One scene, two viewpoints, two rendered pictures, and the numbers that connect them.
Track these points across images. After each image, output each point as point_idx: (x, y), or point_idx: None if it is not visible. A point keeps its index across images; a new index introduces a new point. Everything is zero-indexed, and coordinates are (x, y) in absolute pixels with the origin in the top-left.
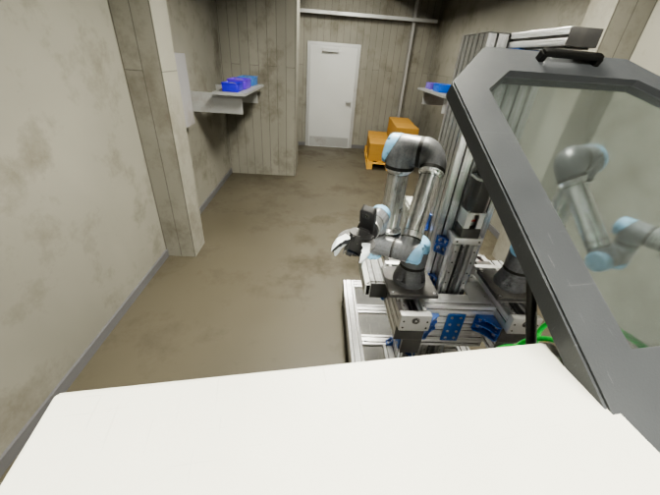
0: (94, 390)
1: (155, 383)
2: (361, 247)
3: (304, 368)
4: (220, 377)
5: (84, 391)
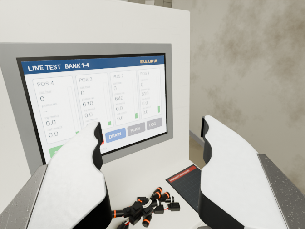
0: (182, 11)
1: (166, 8)
2: (99, 171)
3: (110, 1)
4: (145, 6)
5: (184, 11)
